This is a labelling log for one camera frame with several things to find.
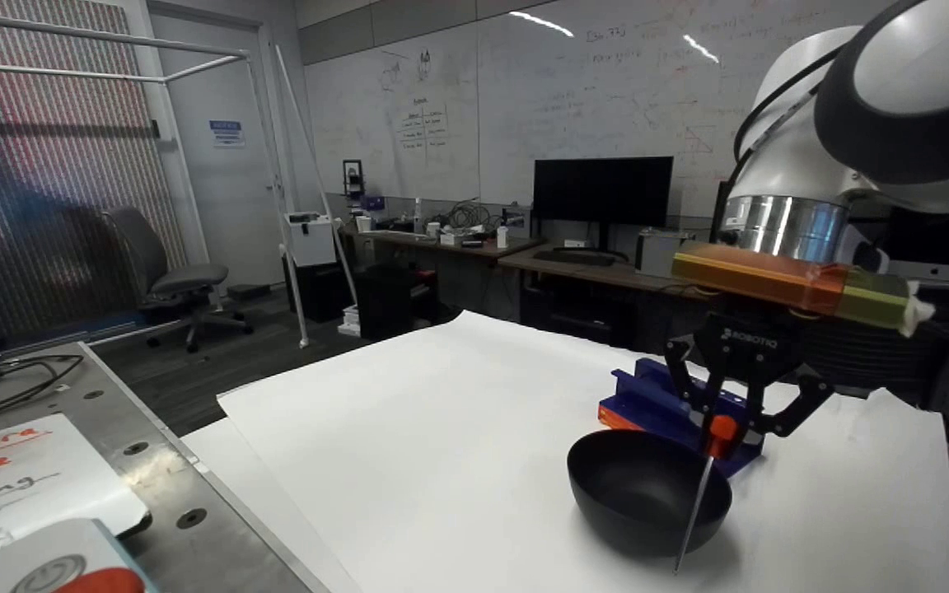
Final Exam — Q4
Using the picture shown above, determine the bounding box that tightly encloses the white paper sheet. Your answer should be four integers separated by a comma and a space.
185, 314, 949, 593

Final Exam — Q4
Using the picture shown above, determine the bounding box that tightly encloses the black bowl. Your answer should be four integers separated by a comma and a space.
567, 432, 731, 557

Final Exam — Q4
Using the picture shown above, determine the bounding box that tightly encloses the white and orange device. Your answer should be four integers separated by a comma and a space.
0, 520, 162, 593

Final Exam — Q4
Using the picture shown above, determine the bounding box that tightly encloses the dark mesh chair back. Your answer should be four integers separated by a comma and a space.
800, 319, 949, 407

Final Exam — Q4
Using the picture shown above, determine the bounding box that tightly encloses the black keyboard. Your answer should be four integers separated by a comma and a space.
534, 246, 622, 266

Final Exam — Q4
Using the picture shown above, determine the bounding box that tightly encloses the white paper with writing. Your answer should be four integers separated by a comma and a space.
0, 416, 148, 547

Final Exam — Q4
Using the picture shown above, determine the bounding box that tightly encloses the black cable on table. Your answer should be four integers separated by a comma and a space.
0, 353, 86, 429

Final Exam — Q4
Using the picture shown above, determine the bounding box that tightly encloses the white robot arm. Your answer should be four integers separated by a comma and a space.
665, 0, 949, 434

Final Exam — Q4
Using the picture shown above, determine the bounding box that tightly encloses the orange green wrist block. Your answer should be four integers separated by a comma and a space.
671, 245, 935, 336

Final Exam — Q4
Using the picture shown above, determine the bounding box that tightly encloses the white cart stand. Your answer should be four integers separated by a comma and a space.
282, 209, 358, 341

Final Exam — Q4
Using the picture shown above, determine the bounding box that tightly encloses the orange handled tool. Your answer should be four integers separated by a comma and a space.
680, 416, 739, 561

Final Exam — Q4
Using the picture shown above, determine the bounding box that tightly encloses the blue slotted rack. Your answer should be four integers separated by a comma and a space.
598, 360, 760, 477

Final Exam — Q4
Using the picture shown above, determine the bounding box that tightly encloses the office desk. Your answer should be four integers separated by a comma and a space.
345, 231, 710, 353

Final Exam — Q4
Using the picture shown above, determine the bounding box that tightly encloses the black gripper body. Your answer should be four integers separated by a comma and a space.
694, 296, 800, 384

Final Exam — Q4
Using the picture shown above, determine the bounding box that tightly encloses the left black monitor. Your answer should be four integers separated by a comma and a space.
534, 154, 671, 241

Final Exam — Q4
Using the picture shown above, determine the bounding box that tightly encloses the grey office chair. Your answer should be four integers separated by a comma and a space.
102, 207, 251, 353

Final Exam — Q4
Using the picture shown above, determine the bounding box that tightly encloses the white computer box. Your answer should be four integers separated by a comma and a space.
637, 226, 690, 276

